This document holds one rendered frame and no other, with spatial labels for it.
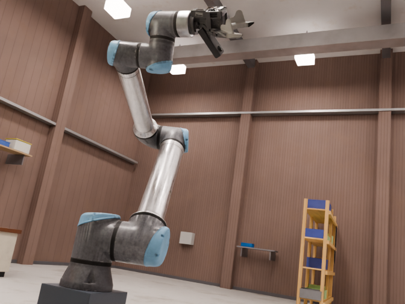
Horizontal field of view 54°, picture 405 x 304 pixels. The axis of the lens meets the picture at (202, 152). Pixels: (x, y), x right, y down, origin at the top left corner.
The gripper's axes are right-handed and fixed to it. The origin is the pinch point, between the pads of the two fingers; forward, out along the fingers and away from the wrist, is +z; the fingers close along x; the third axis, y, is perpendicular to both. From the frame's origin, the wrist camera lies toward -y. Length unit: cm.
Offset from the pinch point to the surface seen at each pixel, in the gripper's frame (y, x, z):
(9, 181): -449, 379, -660
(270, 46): -279, 837, -176
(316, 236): -530, 465, -5
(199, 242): -787, 627, -336
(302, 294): -603, 382, -14
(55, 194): -554, 473, -644
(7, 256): -408, 169, -449
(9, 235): -383, 189, -452
